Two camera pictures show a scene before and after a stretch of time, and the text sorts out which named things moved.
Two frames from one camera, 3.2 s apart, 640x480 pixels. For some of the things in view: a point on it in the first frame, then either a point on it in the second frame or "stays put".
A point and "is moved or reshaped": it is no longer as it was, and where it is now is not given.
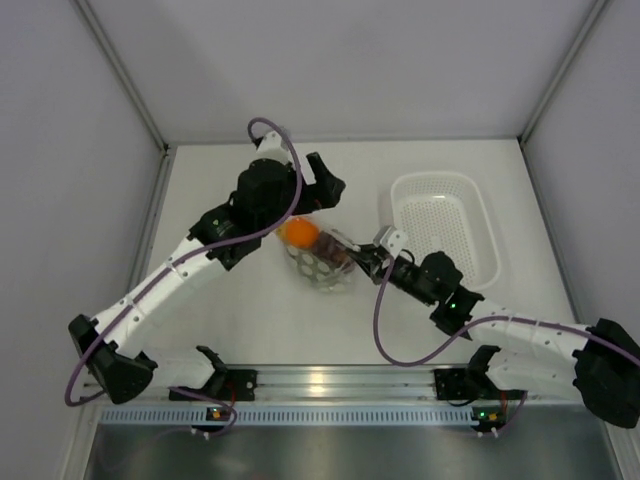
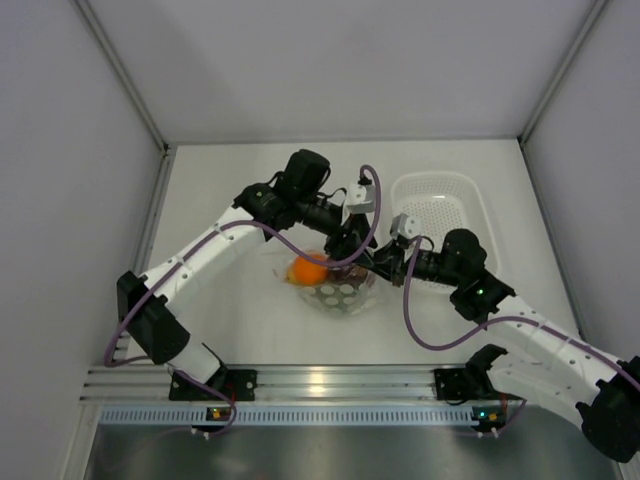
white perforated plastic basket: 448,211 stays put
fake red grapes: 331,249 is moved or reshaped
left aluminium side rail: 151,222 stays put
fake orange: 301,233 is moved or reshaped
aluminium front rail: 307,384 stays put
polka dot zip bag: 317,272 is moved or reshaped
